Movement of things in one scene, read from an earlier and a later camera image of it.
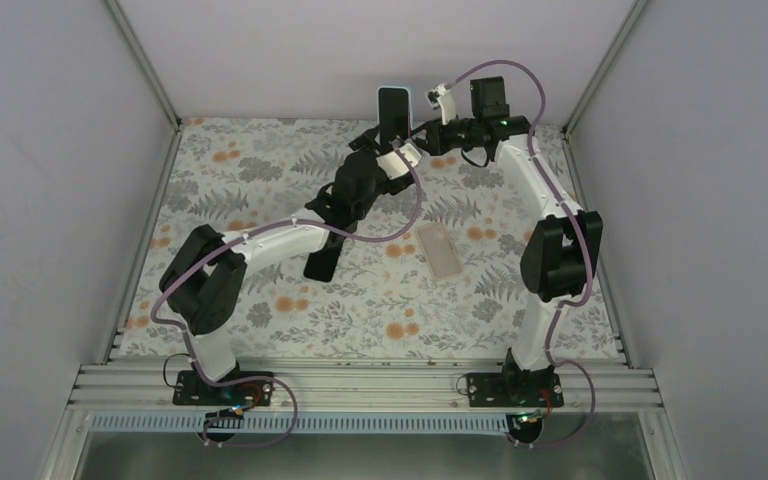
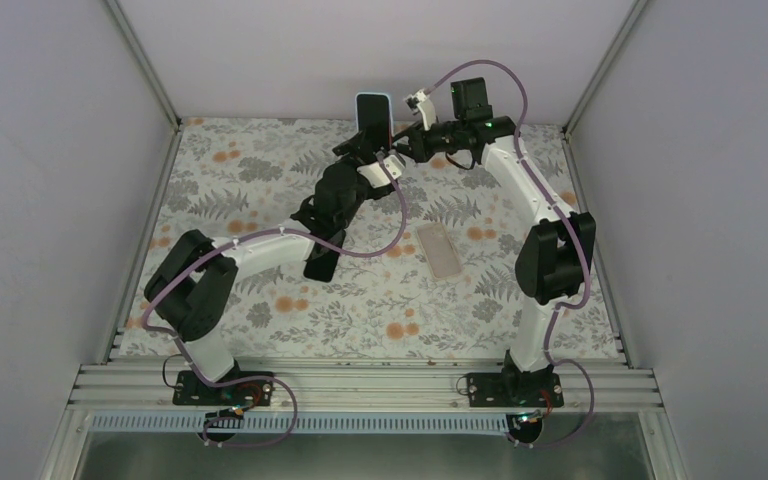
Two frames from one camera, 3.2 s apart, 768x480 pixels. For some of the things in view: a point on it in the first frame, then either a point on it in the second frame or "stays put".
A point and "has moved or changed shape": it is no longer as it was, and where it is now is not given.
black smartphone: [321, 264] stays put
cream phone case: [439, 251] stays put
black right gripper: [435, 141] stays put
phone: [394, 114] has moved or changed shape
